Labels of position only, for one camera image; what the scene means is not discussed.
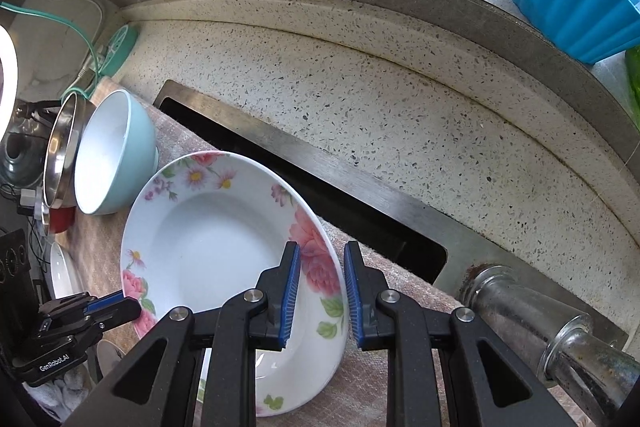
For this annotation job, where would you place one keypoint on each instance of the round teal power strip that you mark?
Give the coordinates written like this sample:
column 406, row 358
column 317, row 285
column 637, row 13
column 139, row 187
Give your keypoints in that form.
column 120, row 49

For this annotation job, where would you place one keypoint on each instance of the large steel bowl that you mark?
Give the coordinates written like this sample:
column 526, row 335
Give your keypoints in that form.
column 60, row 147

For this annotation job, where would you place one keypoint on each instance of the floral white plate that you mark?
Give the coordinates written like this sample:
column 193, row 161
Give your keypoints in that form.
column 210, row 247

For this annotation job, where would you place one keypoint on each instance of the plain white plate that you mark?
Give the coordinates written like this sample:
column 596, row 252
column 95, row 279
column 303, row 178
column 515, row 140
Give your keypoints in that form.
column 65, row 274

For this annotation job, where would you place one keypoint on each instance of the small steel bowl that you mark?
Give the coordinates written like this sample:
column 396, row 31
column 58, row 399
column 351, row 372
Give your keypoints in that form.
column 45, row 219

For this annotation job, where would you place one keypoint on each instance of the light blue bowl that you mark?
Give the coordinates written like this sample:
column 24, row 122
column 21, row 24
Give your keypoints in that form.
column 110, row 157

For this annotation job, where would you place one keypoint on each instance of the white plate with leaf print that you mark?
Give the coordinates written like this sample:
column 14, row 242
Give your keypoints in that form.
column 107, row 354

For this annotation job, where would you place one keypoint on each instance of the green object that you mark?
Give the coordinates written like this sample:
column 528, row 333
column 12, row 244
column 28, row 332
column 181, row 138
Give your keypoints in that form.
column 634, row 82

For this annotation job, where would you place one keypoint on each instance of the person's left hand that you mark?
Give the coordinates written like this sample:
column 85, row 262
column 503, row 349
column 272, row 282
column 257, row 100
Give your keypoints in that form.
column 57, row 394

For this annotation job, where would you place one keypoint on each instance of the steel rimmed sink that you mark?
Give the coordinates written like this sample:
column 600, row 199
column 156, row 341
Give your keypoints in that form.
column 300, row 197

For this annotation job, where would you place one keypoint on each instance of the black tripod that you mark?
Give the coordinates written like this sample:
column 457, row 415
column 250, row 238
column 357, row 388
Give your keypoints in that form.
column 37, row 111

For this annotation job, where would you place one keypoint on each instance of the white power adapter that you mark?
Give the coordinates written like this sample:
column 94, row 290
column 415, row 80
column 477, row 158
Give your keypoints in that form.
column 29, row 197

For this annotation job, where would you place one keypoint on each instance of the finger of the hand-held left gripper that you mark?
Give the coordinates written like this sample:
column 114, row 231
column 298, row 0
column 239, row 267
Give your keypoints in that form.
column 105, row 304
column 122, row 314

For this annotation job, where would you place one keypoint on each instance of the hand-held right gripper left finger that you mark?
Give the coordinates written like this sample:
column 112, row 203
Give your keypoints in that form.
column 291, row 302

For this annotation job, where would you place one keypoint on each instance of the chrome faucet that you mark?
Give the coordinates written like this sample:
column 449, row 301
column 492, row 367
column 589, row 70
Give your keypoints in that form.
column 525, row 317

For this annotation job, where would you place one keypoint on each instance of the glass pot lid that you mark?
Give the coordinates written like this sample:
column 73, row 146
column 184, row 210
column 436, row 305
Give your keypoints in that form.
column 20, row 162

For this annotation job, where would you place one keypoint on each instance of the red bowl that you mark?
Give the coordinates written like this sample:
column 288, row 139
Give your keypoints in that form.
column 61, row 219

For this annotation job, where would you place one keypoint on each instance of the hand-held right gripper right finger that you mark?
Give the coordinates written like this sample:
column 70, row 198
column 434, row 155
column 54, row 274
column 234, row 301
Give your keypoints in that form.
column 352, row 307

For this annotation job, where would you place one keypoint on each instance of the pink plaid cloth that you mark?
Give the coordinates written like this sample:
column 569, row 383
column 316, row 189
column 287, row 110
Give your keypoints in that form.
column 100, row 247

